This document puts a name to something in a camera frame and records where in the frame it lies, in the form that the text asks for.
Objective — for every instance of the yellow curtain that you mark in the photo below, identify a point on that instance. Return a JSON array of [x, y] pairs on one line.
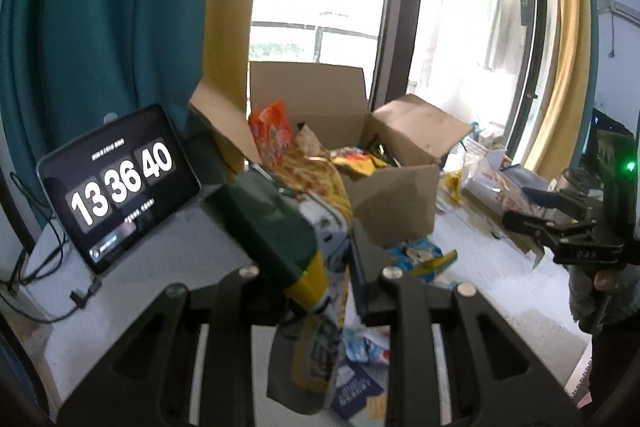
[[225, 7], [570, 57]]

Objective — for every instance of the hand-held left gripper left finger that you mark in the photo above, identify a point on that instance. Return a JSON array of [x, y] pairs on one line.
[[250, 302]]

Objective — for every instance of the light blue snack packet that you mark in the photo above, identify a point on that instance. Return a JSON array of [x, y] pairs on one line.
[[365, 347]]

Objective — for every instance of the orange snack bag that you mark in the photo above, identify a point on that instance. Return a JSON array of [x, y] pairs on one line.
[[270, 132]]

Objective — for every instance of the dark blue snack packet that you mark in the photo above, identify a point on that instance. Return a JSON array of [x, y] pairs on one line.
[[357, 389]]

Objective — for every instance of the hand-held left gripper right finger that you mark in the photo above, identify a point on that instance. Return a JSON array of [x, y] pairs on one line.
[[358, 277]]

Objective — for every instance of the white wall air conditioner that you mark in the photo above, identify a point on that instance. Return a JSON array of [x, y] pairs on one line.
[[620, 2]]

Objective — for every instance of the black balcony railing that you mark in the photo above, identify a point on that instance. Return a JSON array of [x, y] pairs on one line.
[[320, 29]]

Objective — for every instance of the black tablet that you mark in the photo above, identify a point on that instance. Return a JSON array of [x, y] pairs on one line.
[[120, 187]]

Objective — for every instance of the black door frame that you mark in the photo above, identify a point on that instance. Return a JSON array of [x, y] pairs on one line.
[[395, 7], [542, 32]]

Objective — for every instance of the person's right hand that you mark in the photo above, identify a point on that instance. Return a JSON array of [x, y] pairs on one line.
[[607, 279]]

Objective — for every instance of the yellow patterned snack bag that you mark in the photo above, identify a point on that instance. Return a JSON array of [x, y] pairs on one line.
[[310, 177]]

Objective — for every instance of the cardboard box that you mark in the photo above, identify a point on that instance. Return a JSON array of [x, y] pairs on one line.
[[390, 202]]

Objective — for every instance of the green yellow snack packet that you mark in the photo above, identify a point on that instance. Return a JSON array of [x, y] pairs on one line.
[[260, 222]]

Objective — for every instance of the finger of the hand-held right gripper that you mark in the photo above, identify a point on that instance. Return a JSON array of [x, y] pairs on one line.
[[530, 224], [545, 198]]

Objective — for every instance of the black wall box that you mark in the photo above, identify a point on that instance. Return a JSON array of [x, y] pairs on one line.
[[524, 9]]

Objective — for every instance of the yellow black snack bag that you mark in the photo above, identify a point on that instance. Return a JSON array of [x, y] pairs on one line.
[[357, 162]]

